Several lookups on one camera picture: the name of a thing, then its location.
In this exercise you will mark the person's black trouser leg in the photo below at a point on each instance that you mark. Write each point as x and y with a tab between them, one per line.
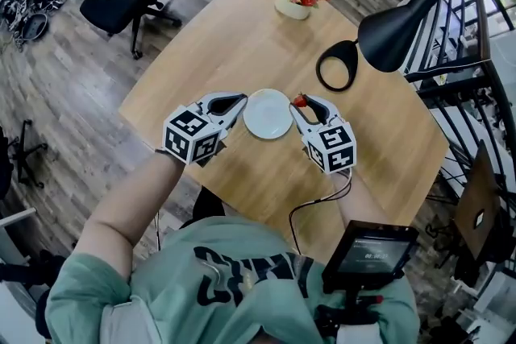
207	205

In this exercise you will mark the person's left forearm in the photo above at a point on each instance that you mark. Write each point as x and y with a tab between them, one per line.
129	213

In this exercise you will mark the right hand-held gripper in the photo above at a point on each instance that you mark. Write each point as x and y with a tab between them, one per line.
330	147

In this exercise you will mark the person's right forearm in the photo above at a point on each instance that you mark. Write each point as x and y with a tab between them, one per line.
359	201

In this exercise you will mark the dark wooden table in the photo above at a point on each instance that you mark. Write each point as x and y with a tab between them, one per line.
479	189

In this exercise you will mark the black metal railing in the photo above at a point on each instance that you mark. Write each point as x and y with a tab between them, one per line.
443	70

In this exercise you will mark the black desk lamp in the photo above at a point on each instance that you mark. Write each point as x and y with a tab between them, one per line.
391	32

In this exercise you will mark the small black monitor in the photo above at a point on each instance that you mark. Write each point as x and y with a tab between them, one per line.
369	254

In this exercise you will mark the small red object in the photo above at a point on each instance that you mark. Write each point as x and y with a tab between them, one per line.
299	100

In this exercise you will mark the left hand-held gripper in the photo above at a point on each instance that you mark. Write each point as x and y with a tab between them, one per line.
189	137

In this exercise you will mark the person's green printed shirt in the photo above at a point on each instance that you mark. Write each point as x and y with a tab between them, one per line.
161	294

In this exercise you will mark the black bag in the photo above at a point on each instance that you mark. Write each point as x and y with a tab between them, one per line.
48	314

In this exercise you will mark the white round plate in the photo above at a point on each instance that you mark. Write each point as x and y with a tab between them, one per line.
268	114

